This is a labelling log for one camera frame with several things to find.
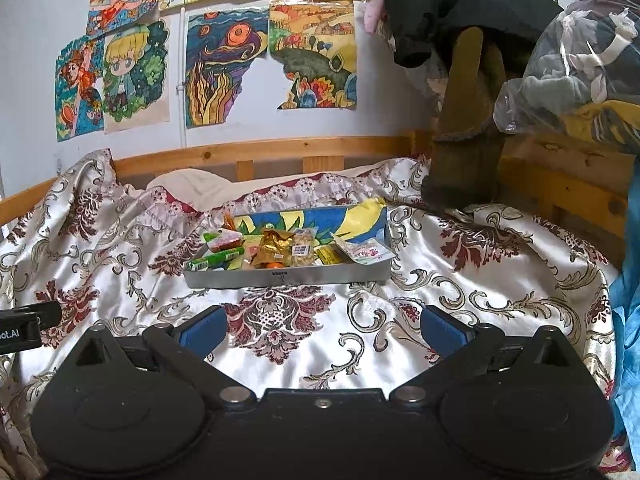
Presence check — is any yellow snack packet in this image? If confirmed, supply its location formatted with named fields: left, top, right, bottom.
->
left=315, top=244, right=352, bottom=266

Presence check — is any wooden bed frame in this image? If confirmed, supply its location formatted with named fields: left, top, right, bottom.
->
left=0, top=129, right=629, bottom=242

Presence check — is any brown cloth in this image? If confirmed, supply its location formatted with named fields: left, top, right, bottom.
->
left=420, top=25, right=508, bottom=211

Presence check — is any black cloth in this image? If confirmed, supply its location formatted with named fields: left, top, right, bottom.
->
left=374, top=0, right=566, bottom=70

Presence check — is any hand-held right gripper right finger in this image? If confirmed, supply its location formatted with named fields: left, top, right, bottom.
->
left=390, top=305, right=583, bottom=405

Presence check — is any swirly seaweed drawing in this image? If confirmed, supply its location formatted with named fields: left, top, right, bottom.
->
left=184, top=7, right=271, bottom=129

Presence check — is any white wall pipe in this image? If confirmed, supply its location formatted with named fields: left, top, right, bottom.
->
left=178, top=7, right=192, bottom=147

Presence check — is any plastic bag of clothes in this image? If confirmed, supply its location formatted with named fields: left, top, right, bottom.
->
left=492, top=0, right=640, bottom=156

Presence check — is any blue cloth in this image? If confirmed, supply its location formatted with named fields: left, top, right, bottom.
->
left=606, top=167, right=640, bottom=453

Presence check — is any blond child drawing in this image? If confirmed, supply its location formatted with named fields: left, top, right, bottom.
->
left=101, top=17, right=172, bottom=134

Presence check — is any metal tray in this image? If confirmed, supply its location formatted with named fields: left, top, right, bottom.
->
left=182, top=197, right=394, bottom=289

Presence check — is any green tube packet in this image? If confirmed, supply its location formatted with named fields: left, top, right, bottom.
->
left=184, top=247, right=246, bottom=272

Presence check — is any pink cloth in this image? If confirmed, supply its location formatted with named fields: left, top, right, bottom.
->
left=362, top=0, right=389, bottom=34

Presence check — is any basketball girl drawing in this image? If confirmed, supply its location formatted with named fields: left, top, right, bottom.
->
left=54, top=36, right=107, bottom=143

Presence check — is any white green snack packet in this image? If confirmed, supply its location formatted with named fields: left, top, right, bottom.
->
left=332, top=236, right=389, bottom=264

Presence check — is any floral satin blanket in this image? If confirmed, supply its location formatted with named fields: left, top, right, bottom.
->
left=0, top=147, right=622, bottom=480

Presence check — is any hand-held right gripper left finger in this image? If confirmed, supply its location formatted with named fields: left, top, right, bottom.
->
left=62, top=305, right=257, bottom=406

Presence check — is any white pillow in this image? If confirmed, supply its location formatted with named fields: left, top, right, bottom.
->
left=146, top=168, right=237, bottom=197

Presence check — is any gold foil snack packet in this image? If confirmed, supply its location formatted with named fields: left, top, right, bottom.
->
left=251, top=227, right=297, bottom=267

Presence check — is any red snack packet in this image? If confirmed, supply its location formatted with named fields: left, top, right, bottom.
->
left=201, top=227, right=246, bottom=254

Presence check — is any landscape drawing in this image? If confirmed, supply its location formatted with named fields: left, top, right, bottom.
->
left=268, top=0, right=359, bottom=111

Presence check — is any colourful painted paper liner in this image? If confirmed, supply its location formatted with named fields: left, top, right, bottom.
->
left=231, top=198, right=389, bottom=247

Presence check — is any clear nut bar packet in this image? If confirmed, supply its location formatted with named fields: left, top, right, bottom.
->
left=292, top=229, right=319, bottom=267

